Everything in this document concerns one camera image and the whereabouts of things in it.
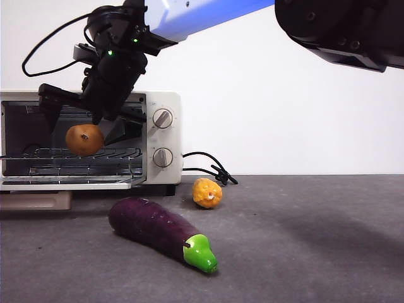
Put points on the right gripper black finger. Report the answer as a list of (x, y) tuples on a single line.
[(124, 129), (49, 113)]

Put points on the oven knob slanted pointer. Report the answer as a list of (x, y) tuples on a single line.
[(162, 119)]

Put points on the cream Toshiba toaster oven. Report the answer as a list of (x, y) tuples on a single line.
[(164, 139)]

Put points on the oven knob upright pointer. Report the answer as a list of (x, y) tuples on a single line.
[(163, 158)]

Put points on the purple toy eggplant green stem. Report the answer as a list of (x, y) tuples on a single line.
[(150, 224)]

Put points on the yellow bumpy toy fruit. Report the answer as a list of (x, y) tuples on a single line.
[(207, 193)]

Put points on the right pale grey camera box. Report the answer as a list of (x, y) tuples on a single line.
[(82, 52)]

